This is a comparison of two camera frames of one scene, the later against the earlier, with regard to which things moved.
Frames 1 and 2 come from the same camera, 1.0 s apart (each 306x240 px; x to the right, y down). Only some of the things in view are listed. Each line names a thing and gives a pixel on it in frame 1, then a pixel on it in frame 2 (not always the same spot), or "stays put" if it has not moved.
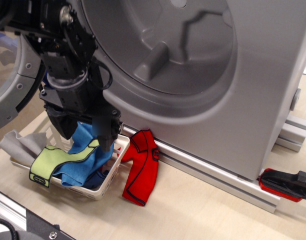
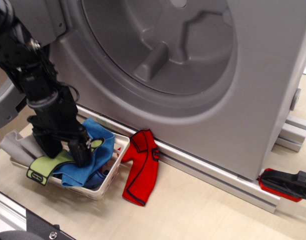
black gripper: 74,94 -> 55,112
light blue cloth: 75,173 stays put
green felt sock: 45,159 stays put
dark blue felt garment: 95,179 stays put
